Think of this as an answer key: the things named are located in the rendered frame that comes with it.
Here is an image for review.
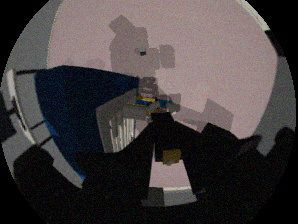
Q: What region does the blue rectangular frame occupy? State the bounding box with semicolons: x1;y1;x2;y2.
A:
33;65;188;180

